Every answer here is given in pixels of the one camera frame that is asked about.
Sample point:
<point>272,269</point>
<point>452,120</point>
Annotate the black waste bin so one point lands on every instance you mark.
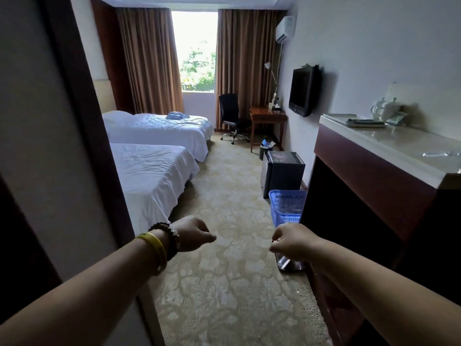
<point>265,150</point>

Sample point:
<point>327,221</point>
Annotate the white air conditioner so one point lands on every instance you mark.
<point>285,29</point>

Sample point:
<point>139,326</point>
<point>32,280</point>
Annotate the brown wooden desk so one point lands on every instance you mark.
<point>267,120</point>

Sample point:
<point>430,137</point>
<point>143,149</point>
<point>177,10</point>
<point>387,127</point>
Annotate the white tray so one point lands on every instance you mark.
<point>354,121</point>

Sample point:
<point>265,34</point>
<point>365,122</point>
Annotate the dark wooden cabinet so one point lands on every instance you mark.
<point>381,219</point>

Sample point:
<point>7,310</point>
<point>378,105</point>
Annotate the brown curtain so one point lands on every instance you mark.
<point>245,64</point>
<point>150,61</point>

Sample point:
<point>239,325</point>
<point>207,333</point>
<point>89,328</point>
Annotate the white desk lamp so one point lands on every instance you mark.
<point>271,77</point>

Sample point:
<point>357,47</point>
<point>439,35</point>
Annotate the person's left thumb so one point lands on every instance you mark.
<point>208,236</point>

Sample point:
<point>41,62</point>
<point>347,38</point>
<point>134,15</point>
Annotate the black wall television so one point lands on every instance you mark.
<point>302,90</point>

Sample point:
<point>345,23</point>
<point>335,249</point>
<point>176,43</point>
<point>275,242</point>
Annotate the person's right hand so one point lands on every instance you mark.
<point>292,240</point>

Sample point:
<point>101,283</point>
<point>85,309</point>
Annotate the clear glass ashtray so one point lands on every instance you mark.
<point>441,154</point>

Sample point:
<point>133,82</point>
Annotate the shiny metal object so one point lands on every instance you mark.
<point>288,263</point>

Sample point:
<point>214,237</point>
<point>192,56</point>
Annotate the person's left forearm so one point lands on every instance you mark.
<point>86,291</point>

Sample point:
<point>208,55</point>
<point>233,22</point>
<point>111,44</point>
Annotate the blue folded cloth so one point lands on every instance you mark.
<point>177,115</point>

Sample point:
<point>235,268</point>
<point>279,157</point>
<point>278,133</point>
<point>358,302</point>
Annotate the white bed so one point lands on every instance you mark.
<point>153,178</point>
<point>162,131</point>

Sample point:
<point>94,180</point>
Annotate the person's right forearm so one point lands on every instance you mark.
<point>385,295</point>

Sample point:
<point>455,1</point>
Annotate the yellow rubber wristband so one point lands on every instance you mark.
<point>156,250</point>

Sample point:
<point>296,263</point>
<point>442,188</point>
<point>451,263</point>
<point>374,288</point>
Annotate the black mini fridge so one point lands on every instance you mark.
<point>282,172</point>

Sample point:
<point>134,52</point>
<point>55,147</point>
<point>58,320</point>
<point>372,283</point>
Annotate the white pillow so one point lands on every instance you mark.
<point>116,117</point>

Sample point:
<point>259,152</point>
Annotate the window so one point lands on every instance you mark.
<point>196,50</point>

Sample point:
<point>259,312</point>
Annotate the blue plastic basket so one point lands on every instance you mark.
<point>286,207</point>

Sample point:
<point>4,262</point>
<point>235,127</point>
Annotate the black office chair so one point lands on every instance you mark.
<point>231,117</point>

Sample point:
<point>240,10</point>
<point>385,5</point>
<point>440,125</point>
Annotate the person's left hand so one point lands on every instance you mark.
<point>189,233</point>

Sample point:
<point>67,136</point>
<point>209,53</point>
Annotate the person's right fingers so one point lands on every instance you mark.
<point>276,245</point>

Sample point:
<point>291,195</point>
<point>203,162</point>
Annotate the dark wooden door frame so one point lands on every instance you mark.
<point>90,122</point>

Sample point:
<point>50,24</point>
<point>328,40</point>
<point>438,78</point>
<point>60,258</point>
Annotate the white electric kettle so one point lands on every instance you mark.
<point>384,108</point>

